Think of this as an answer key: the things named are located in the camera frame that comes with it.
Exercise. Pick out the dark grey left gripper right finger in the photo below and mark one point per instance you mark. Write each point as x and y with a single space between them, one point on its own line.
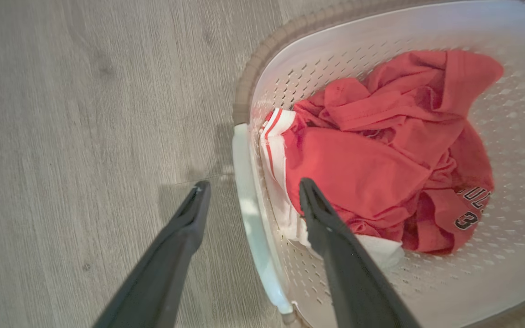
353 278

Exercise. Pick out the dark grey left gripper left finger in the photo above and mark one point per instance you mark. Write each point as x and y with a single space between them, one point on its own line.
162 273

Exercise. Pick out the white perforated plastic laundry basket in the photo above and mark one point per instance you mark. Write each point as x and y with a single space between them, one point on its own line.
508 282

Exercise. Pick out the red jersey with white trim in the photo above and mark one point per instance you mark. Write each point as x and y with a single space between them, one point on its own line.
381 159

